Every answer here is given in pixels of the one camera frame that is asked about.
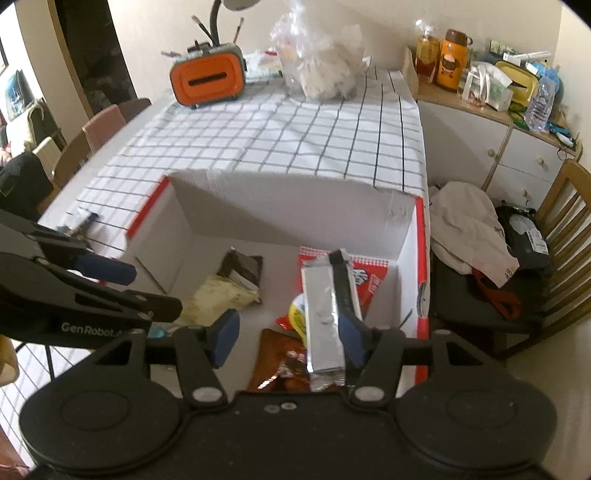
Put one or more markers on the white checked tablecloth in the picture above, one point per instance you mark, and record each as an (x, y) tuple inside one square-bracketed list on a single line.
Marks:
[(277, 134)]

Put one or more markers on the pen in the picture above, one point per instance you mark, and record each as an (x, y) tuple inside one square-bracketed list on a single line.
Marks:
[(202, 28), (238, 30), (169, 55)]

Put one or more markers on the light wooden chair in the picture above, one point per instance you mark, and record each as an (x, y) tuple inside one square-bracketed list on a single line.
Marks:
[(71, 159)]

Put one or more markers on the clear plastic bag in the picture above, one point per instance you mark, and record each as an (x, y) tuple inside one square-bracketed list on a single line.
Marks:
[(318, 69)]

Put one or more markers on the orange thermos bottle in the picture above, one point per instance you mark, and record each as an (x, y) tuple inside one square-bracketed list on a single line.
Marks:
[(451, 60)]

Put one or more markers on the brown cardboard piece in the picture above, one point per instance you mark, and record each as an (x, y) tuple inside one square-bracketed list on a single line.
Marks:
[(410, 69)]

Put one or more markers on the yellow snack packet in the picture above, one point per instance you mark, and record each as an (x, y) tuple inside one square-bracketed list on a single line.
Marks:
[(298, 316)]

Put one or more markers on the yellow oil bottle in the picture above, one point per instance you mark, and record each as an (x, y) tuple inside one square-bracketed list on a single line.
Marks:
[(428, 53)]

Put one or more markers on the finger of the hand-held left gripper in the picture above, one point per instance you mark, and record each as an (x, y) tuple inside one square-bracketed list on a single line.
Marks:
[(157, 307), (108, 270)]

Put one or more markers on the white shopping bags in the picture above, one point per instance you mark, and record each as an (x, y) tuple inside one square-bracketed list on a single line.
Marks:
[(485, 87)]

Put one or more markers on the yellow-green and brown snack packet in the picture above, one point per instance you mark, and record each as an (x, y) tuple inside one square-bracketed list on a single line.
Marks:
[(217, 290)]

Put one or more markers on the clear water bottle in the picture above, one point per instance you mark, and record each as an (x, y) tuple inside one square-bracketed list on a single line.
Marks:
[(541, 104)]

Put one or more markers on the beige sofa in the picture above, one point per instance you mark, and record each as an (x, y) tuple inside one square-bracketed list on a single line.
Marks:
[(34, 124)]

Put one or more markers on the slatted wooden chair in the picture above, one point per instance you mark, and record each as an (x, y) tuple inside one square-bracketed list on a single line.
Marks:
[(565, 221)]

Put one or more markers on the blue wall picture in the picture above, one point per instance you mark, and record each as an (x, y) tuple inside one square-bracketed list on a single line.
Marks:
[(14, 90)]

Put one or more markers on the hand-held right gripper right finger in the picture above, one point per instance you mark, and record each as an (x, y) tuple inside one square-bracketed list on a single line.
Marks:
[(351, 339)]

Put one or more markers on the brown glossy snack packet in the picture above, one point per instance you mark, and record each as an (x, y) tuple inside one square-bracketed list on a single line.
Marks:
[(277, 360)]

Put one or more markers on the black seat cushion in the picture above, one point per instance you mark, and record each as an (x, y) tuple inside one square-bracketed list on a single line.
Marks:
[(457, 300)]

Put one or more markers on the red and white cardboard box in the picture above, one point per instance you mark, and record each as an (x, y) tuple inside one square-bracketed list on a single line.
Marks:
[(277, 207)]

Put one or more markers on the red snack packet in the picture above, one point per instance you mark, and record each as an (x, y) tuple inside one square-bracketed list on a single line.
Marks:
[(369, 272)]

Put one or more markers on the dark wooden chair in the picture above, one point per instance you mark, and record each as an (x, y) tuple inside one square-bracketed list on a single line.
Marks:
[(136, 107)]

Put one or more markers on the black jacket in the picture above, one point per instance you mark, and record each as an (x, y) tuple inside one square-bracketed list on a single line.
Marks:
[(23, 184)]

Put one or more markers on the grey desk lamp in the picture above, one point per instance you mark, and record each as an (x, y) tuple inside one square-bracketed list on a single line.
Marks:
[(215, 23)]

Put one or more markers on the orange and green tissue box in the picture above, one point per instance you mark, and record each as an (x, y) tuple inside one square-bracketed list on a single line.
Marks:
[(205, 78)]

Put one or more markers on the silver and black snack packet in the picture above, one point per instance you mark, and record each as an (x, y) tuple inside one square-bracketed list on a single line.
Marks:
[(321, 314)]

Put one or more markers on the black bag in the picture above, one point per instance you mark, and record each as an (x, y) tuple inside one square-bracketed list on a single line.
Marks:
[(526, 235)]

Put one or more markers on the white cabinet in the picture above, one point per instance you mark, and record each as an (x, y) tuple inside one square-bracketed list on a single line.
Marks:
[(461, 138)]

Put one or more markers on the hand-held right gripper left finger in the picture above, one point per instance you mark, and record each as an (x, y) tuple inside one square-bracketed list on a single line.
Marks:
[(226, 337)]

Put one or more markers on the white garment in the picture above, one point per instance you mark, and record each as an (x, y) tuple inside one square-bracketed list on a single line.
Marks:
[(466, 226)]

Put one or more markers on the yellow tissue box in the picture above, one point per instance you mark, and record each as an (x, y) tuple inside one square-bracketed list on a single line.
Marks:
[(519, 81)]

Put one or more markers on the blue plastic bag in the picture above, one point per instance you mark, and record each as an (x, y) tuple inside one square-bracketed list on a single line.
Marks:
[(551, 78)]

